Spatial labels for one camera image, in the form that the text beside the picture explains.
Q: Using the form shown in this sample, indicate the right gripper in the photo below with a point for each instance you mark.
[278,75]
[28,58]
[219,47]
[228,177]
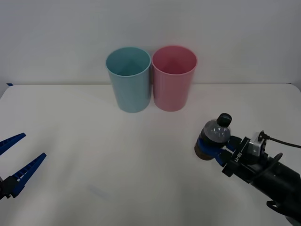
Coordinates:
[240,162]

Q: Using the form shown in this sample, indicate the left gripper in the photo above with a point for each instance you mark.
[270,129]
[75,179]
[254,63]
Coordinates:
[2,188]

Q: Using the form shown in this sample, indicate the dark bottle with black cap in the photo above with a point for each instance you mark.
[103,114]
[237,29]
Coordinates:
[215,133]

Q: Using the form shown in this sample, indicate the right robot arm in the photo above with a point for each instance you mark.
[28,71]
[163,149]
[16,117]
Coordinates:
[282,176]

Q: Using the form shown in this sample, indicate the pink plastic bin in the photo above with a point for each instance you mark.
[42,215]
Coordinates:
[171,91]

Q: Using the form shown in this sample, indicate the pale blue plastic bin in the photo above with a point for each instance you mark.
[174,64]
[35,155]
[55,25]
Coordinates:
[131,91]

